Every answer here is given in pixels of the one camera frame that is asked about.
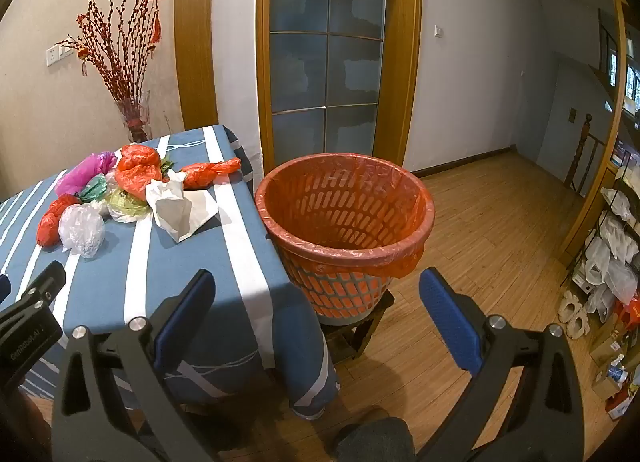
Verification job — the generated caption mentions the wooden framed glass door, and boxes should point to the wooden framed glass door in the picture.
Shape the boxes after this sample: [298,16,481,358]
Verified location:
[256,0,423,178]

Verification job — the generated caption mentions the wooden door frame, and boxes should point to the wooden door frame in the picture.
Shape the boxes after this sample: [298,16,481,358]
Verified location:
[174,0,219,132]

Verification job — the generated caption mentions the white wall socket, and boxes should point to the white wall socket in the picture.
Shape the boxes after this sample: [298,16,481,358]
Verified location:
[46,45,75,66]

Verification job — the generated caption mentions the red dried branches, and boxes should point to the red dried branches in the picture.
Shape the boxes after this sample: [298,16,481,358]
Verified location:
[57,0,163,108]

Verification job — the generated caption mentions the pink plastic bag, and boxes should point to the pink plastic bag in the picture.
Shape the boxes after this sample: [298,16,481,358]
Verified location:
[54,151,118,198]

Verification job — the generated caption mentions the red crumpled plastic bag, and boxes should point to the red crumpled plastic bag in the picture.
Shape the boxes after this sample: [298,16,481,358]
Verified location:
[115,143,163,195]

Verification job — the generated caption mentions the green plastic bag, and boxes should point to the green plastic bag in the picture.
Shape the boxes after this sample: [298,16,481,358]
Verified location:
[77,175,108,203]

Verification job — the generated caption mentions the pale yellow plastic bag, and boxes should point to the pale yellow plastic bag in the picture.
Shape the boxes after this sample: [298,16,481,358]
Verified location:
[105,187,151,223]

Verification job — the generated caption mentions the clear bubble wrap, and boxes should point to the clear bubble wrap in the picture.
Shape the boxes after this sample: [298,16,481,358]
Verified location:
[58,203,106,259]

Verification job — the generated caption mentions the red rounded plastic bag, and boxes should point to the red rounded plastic bag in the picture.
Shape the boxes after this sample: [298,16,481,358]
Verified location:
[36,193,81,248]

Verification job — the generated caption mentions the white shopping bag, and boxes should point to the white shopping bag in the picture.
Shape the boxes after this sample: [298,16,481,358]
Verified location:
[585,242,611,285]
[605,257,638,305]
[600,187,633,220]
[597,217,626,263]

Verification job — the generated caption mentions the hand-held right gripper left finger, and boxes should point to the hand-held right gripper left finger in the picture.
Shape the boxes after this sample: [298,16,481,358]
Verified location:
[50,269,236,462]

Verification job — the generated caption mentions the white slipper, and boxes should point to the white slipper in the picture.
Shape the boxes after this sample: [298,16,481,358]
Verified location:
[567,309,591,340]
[559,291,583,323]

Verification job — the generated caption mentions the wooden stair railing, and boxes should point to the wooden stair railing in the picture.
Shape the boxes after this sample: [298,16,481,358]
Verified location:
[564,113,606,193]

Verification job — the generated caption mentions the wooden partition frame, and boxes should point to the wooden partition frame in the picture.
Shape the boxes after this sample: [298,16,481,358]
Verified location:
[560,0,632,263]

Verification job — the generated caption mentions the white plastic bag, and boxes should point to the white plastic bag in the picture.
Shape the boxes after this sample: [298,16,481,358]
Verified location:
[145,169,220,243]

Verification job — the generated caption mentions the dark wooden stool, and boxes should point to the dark wooden stool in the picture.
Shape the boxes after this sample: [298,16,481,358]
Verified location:
[320,289,396,360]

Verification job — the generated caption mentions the orange mesh plastic basket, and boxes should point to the orange mesh plastic basket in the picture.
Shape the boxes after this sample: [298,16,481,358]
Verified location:
[254,153,436,325]

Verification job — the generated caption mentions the blue white striped tablecloth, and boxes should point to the blue white striped tablecloth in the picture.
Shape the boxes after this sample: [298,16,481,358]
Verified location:
[0,125,341,420]

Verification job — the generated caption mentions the red white box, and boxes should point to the red white box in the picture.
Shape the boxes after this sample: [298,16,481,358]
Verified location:
[605,382,640,420]

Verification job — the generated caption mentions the person's leg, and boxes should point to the person's leg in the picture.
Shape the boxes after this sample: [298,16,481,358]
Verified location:
[332,417,416,462]

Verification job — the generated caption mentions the cardboard box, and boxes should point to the cardboard box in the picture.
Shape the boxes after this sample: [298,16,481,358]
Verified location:
[592,367,623,400]
[590,317,626,368]

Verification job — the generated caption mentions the black metal shelf rack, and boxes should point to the black metal shelf rack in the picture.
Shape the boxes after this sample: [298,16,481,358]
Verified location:
[567,142,640,343]

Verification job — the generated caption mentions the red elongated plastic bag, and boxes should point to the red elongated plastic bag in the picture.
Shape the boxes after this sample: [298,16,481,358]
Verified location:
[180,157,242,190]

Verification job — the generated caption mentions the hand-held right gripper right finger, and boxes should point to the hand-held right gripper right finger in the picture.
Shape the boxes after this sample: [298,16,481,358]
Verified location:
[415,267,586,462]

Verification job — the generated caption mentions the blue plastic bottle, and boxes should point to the blue plastic bottle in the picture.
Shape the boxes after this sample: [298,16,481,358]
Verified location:
[607,354,628,383]

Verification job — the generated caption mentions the clear glass vase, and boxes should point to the clear glass vase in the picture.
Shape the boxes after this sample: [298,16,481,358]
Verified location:
[116,90,153,143]

